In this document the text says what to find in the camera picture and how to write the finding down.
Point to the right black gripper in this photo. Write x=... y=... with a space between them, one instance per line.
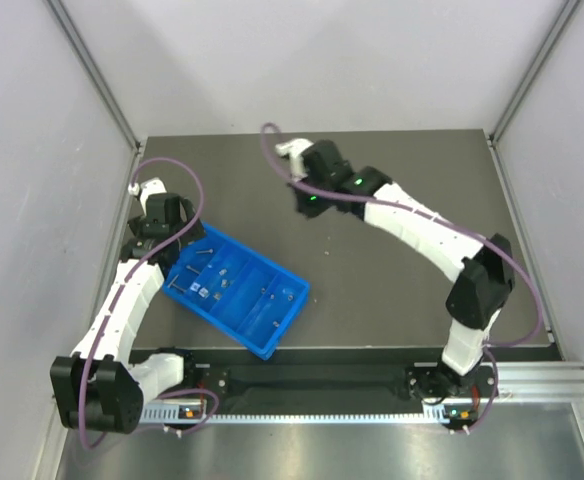
x=303 y=201

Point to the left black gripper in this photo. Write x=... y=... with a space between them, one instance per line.
x=187 y=232

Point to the blue compartment bin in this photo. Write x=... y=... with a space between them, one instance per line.
x=243 y=313

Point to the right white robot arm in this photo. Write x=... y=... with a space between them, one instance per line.
x=481 y=279

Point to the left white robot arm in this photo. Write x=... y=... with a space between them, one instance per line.
x=96 y=387

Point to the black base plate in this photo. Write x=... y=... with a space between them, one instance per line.
x=396 y=380

